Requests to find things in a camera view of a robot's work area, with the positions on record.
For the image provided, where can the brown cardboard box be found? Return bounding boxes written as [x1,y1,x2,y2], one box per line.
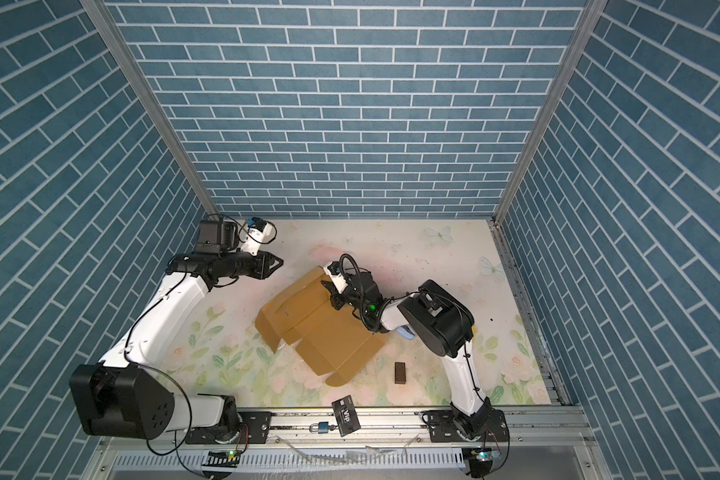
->
[255,267,386,387]

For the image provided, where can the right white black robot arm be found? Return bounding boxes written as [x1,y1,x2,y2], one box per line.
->
[322,272,493,439]

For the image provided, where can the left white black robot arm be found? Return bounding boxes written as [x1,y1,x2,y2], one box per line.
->
[69,214,283,443]

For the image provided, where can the light blue stapler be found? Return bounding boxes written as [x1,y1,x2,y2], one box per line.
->
[396,326,416,340]

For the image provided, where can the small dark brown block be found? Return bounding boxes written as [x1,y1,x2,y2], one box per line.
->
[394,362,407,385]

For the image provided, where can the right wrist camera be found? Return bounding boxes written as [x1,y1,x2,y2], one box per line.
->
[323,261,347,294]

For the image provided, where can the small blue connector on rail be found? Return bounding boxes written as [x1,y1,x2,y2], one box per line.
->
[309,421,336,434]

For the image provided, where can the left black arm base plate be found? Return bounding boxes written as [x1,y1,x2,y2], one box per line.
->
[187,411,273,447]

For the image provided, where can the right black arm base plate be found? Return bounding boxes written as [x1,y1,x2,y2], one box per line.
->
[421,407,510,443]

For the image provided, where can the white perforated cable duct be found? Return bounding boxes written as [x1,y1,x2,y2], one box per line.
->
[113,448,465,473]

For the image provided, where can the aluminium front rail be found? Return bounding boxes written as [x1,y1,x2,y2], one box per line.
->
[98,406,607,451]

